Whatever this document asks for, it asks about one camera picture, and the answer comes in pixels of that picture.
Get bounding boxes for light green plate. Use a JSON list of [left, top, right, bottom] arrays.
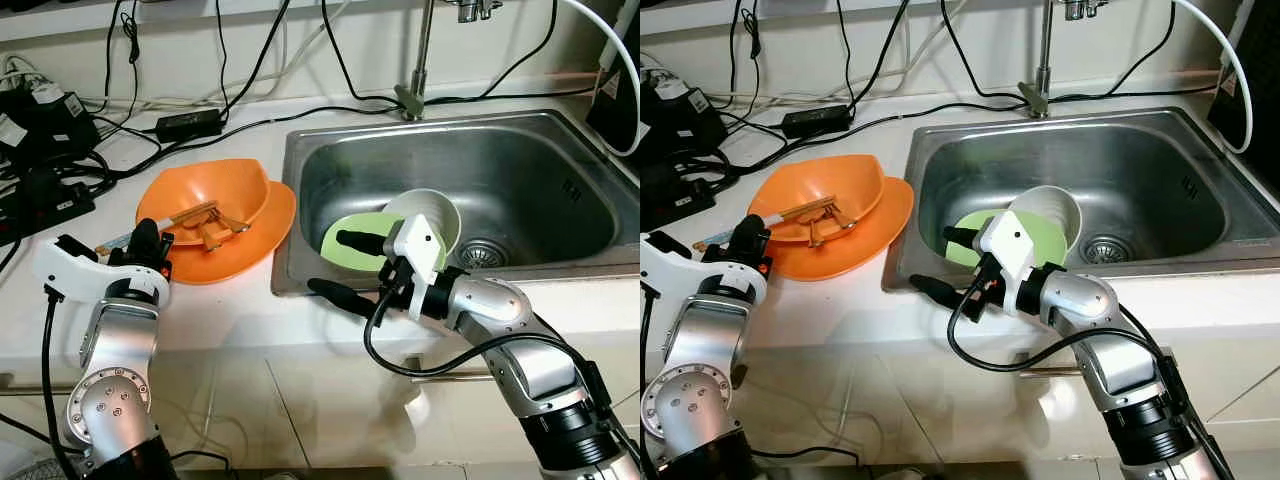
[[943, 208, 1069, 269], [321, 210, 448, 273]]

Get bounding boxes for black power adapter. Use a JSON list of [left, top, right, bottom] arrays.
[[781, 104, 854, 139], [155, 109, 227, 142]]

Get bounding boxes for orange plastic plate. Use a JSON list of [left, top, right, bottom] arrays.
[[768, 176, 915, 282], [160, 180, 298, 286]]

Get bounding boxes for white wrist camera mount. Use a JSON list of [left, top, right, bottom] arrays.
[[975, 212, 1041, 319], [640, 232, 773, 306], [380, 213, 448, 323], [33, 235, 171, 304]]

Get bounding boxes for black power strip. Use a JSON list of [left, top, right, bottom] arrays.
[[0, 165, 97, 248], [640, 160, 716, 233]]

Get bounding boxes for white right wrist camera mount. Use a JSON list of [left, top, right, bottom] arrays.
[[380, 213, 448, 323], [975, 212, 1041, 319]]

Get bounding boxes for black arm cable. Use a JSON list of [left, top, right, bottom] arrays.
[[40, 285, 81, 480], [364, 285, 546, 379], [947, 280, 1131, 373], [640, 288, 661, 480]]

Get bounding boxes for cream cup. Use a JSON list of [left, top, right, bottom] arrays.
[[383, 188, 463, 273], [1005, 185, 1084, 266]]

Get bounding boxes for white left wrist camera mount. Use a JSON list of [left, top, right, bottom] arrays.
[[33, 235, 171, 304], [640, 232, 773, 306]]

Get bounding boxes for black appliance with label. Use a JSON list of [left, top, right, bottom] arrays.
[[1205, 0, 1280, 161], [585, 0, 641, 156]]

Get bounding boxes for orange plastic bowl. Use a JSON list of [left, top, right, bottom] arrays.
[[136, 158, 271, 247], [747, 154, 886, 243]]

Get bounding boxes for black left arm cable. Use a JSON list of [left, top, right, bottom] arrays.
[[40, 285, 81, 480], [640, 288, 661, 480]]

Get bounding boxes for stainless steel sink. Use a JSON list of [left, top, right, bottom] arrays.
[[271, 108, 641, 297], [880, 106, 1280, 293]]

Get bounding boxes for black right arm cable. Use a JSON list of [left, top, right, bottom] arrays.
[[947, 280, 1131, 373], [364, 285, 546, 379]]

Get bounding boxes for white base cabinet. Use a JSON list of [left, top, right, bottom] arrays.
[[0, 335, 641, 471], [640, 335, 1280, 471]]

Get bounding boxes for metal cabinet handle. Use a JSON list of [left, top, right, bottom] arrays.
[[1018, 350, 1091, 379], [0, 375, 73, 396]]

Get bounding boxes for white hose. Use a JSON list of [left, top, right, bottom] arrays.
[[560, 0, 641, 158], [1172, 0, 1254, 156]]

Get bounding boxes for black charger with white labels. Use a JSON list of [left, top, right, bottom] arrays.
[[640, 78, 729, 161], [0, 85, 101, 171]]

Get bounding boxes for long slim utensil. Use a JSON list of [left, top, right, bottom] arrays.
[[97, 200, 221, 255], [690, 195, 839, 247]]

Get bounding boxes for metal spoon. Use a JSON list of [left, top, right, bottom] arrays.
[[195, 212, 251, 251], [805, 208, 859, 247]]

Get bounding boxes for metal sink drain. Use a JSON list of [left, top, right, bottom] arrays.
[[1080, 233, 1136, 266], [458, 237, 513, 269]]

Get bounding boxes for black adapter cable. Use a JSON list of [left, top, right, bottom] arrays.
[[715, 95, 1021, 176], [95, 98, 401, 183]]

